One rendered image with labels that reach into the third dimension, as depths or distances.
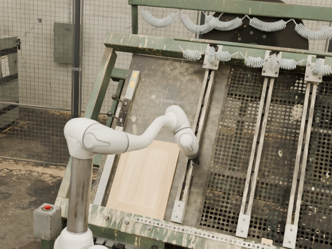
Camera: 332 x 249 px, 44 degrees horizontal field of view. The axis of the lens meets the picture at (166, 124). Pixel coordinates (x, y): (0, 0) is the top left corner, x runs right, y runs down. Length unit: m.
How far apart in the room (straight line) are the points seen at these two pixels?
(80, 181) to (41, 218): 0.64
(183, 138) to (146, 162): 0.58
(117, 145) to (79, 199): 0.36
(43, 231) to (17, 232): 1.60
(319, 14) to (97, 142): 1.94
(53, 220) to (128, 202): 0.46
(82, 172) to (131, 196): 0.73
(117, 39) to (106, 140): 1.35
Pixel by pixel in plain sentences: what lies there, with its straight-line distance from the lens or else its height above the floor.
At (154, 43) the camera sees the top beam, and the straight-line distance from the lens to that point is 2.89.
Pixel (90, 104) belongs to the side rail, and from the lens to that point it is 2.87.
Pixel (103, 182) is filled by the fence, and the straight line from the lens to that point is 2.67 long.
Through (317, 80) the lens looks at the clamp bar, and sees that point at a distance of 2.68.
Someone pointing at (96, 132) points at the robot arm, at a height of 1.60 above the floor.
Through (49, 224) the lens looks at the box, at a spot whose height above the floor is 0.87.
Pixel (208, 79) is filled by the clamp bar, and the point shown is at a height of 1.68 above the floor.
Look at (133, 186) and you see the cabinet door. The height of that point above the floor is 1.02.
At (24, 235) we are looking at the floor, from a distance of 4.12.
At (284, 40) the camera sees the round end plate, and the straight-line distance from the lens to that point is 3.20.
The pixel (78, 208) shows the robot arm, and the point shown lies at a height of 1.19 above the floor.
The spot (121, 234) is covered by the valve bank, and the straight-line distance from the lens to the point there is 2.58.
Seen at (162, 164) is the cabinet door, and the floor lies 1.16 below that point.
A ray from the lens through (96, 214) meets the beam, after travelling 2.63.
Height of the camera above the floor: 2.15
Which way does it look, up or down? 17 degrees down
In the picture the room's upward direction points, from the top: 5 degrees clockwise
